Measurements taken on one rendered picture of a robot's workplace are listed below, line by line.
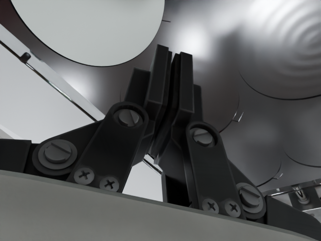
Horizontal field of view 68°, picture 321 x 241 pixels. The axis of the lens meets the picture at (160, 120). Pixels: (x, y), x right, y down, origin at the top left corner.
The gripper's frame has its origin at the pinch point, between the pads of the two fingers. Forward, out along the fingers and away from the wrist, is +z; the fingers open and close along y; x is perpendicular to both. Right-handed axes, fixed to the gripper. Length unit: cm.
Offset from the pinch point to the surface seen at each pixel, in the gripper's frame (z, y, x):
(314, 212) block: 7.2, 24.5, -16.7
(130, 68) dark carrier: 8.0, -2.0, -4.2
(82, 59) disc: 8.1, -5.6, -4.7
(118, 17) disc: 8.1, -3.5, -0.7
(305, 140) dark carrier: 8.1, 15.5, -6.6
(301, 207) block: 7.7, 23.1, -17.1
